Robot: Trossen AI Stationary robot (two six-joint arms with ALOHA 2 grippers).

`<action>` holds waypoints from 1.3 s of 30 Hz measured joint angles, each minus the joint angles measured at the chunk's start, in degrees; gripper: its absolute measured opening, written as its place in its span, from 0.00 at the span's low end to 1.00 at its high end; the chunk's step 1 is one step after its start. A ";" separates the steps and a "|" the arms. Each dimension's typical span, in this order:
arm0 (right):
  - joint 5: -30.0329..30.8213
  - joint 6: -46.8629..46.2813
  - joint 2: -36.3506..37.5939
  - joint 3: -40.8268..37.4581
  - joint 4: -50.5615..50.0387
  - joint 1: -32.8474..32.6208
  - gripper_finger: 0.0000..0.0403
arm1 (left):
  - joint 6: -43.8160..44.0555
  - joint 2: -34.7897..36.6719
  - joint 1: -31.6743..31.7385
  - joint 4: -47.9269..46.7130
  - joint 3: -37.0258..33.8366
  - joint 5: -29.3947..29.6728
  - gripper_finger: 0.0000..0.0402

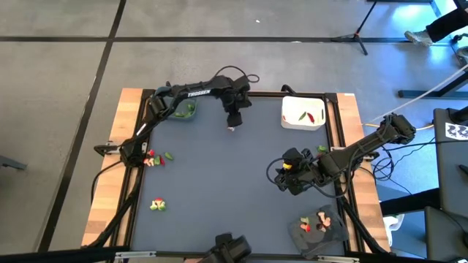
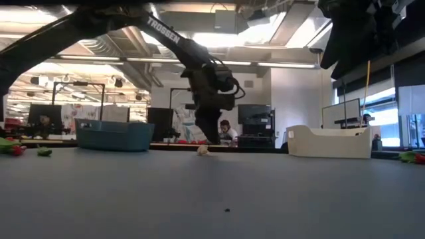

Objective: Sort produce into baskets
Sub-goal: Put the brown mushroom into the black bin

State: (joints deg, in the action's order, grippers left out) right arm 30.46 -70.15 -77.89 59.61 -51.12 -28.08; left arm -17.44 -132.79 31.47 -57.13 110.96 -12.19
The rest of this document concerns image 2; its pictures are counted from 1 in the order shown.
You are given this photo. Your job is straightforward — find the dark bottle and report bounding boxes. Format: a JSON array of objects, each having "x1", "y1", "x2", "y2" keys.
[{"x1": 371, "y1": 133, "x2": 383, "y2": 152}]

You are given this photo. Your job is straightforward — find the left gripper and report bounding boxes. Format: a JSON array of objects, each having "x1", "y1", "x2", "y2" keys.
[{"x1": 180, "y1": 62, "x2": 240, "y2": 144}]

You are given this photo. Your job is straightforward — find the white board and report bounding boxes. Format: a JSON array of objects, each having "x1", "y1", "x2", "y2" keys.
[{"x1": 321, "y1": 98, "x2": 362, "y2": 129}]

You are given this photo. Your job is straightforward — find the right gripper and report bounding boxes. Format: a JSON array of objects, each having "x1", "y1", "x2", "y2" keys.
[{"x1": 317, "y1": 0, "x2": 416, "y2": 81}]

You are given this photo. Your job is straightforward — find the teal plastic basket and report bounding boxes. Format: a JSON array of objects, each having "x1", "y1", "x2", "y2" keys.
[{"x1": 74, "y1": 118, "x2": 155, "y2": 153}]

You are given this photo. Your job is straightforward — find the black rig frame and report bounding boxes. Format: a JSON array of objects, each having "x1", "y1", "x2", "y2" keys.
[
  {"x1": 169, "y1": 86, "x2": 195, "y2": 110},
  {"x1": 51, "y1": 80, "x2": 106, "y2": 121}
]

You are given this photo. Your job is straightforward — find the wooden workbench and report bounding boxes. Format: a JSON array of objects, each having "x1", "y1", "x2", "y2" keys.
[{"x1": 149, "y1": 141, "x2": 238, "y2": 149}]

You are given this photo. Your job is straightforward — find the black equipment rack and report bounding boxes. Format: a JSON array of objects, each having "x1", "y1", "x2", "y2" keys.
[{"x1": 236, "y1": 104, "x2": 276, "y2": 149}]

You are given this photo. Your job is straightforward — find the white panel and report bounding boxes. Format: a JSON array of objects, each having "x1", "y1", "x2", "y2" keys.
[{"x1": 101, "y1": 105, "x2": 131, "y2": 123}]

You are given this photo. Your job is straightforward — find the white printed sheet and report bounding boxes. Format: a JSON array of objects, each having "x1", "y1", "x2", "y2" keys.
[{"x1": 174, "y1": 106, "x2": 200, "y2": 142}]

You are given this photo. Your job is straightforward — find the silver ceiling duct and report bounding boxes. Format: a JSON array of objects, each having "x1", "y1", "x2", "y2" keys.
[{"x1": 78, "y1": 26, "x2": 157, "y2": 90}]

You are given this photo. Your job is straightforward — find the grey ceiling unit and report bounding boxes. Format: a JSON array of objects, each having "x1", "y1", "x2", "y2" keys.
[{"x1": 214, "y1": 9, "x2": 238, "y2": 34}]

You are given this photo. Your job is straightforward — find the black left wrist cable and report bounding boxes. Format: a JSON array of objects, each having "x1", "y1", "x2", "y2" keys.
[{"x1": 228, "y1": 76, "x2": 247, "y2": 101}]

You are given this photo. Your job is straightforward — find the white plastic basket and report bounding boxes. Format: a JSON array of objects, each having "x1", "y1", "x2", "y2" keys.
[{"x1": 286, "y1": 124, "x2": 373, "y2": 159}]

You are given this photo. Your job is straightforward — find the yellow hanging cable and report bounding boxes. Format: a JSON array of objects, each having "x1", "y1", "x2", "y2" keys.
[{"x1": 360, "y1": 60, "x2": 371, "y2": 129}]

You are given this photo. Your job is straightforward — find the ceiling light strip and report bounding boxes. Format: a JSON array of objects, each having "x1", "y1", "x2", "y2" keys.
[
  {"x1": 126, "y1": 57, "x2": 182, "y2": 64},
  {"x1": 215, "y1": 60, "x2": 252, "y2": 66},
  {"x1": 58, "y1": 54, "x2": 121, "y2": 62},
  {"x1": 257, "y1": 62, "x2": 316, "y2": 69}
]

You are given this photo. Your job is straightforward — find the black monitor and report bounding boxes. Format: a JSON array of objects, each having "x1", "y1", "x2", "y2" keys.
[
  {"x1": 147, "y1": 107, "x2": 176, "y2": 143},
  {"x1": 28, "y1": 104, "x2": 63, "y2": 135}
]

